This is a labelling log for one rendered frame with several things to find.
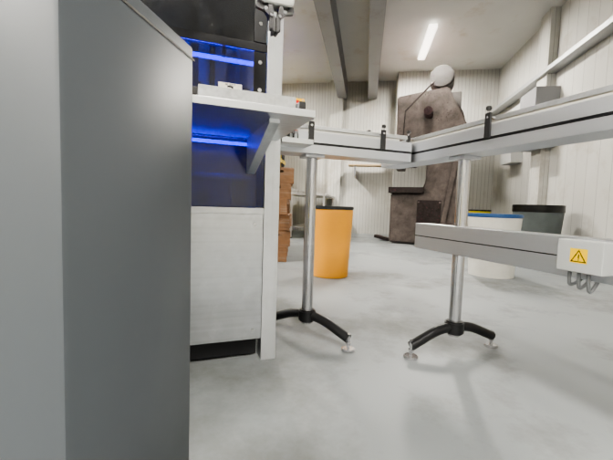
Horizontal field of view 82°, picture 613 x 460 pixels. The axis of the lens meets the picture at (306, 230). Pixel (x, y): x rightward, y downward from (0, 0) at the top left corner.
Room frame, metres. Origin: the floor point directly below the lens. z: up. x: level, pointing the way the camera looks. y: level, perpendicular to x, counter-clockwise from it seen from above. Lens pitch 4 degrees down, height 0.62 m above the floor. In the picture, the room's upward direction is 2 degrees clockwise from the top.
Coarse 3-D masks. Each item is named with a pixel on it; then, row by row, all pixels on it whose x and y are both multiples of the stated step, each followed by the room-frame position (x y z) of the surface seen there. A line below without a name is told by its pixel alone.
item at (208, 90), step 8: (200, 88) 0.91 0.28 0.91; (208, 88) 0.92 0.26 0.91; (216, 88) 0.92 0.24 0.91; (224, 88) 0.93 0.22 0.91; (208, 96) 0.92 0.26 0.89; (216, 96) 0.92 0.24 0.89; (224, 96) 0.93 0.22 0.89; (232, 96) 0.94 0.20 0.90; (240, 96) 0.94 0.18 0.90; (248, 96) 0.95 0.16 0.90; (256, 96) 0.96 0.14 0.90; (264, 96) 0.97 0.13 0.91; (272, 96) 0.97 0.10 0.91; (280, 96) 0.98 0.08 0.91; (272, 104) 0.97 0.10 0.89; (280, 104) 0.98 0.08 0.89; (288, 104) 0.99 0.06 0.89
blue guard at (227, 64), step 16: (192, 48) 1.26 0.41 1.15; (208, 48) 1.28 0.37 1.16; (224, 48) 1.30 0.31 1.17; (240, 48) 1.32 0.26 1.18; (192, 64) 1.26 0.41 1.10; (208, 64) 1.28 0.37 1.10; (224, 64) 1.30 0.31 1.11; (240, 64) 1.32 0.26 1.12; (192, 80) 1.26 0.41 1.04; (208, 80) 1.28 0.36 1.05; (224, 80) 1.30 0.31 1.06; (240, 80) 1.32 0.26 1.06
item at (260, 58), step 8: (256, 16) 1.34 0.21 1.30; (264, 16) 1.35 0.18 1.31; (256, 24) 1.34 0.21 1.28; (264, 24) 1.35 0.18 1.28; (256, 32) 1.34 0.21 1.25; (264, 32) 1.35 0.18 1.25; (256, 40) 1.34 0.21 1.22; (264, 40) 1.35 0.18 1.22; (256, 56) 1.34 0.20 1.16; (264, 56) 1.34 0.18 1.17; (256, 64) 1.34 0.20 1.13; (264, 64) 1.35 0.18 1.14; (256, 72) 1.34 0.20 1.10; (264, 72) 1.35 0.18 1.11; (256, 80) 1.34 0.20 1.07; (264, 80) 1.35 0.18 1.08; (256, 88) 1.34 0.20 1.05; (264, 88) 1.35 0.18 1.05
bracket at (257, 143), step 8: (272, 120) 1.01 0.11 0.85; (264, 128) 1.07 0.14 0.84; (272, 128) 1.04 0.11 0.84; (256, 136) 1.16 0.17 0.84; (264, 136) 1.08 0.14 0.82; (272, 136) 1.08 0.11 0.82; (248, 144) 1.30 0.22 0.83; (256, 144) 1.16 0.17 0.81; (264, 144) 1.12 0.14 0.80; (248, 152) 1.29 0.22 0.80; (256, 152) 1.17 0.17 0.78; (264, 152) 1.17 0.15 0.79; (248, 160) 1.29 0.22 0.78; (256, 160) 1.22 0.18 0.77; (248, 168) 1.29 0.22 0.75; (256, 168) 1.28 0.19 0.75
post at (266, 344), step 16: (272, 48) 1.36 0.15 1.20; (272, 64) 1.36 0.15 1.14; (272, 80) 1.36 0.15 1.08; (272, 144) 1.36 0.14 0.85; (272, 160) 1.36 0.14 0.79; (272, 176) 1.36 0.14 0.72; (272, 192) 1.36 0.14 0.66; (272, 208) 1.36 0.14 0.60; (272, 224) 1.36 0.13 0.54; (272, 240) 1.36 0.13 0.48; (272, 256) 1.36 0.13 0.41; (272, 272) 1.36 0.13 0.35; (272, 288) 1.36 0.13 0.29; (272, 304) 1.36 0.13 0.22; (272, 320) 1.36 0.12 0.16; (272, 336) 1.37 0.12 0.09; (272, 352) 1.37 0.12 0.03
